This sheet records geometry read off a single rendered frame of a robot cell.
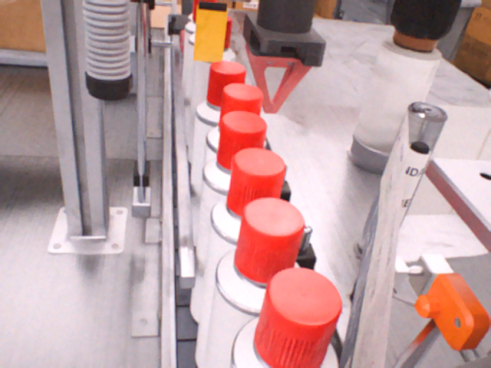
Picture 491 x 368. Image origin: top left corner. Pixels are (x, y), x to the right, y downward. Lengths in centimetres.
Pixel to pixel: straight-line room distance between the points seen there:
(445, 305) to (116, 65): 26
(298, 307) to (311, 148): 56
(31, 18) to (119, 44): 77
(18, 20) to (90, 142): 64
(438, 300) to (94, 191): 41
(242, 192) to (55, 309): 31
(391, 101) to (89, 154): 41
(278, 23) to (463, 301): 33
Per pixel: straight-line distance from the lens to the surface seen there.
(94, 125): 49
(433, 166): 19
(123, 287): 53
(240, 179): 26
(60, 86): 48
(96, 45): 34
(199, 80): 57
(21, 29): 111
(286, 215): 23
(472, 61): 430
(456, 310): 21
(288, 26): 46
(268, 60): 47
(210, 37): 46
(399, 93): 66
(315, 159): 70
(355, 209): 61
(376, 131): 68
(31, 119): 87
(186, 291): 46
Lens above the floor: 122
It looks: 34 degrees down
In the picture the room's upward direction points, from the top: 10 degrees clockwise
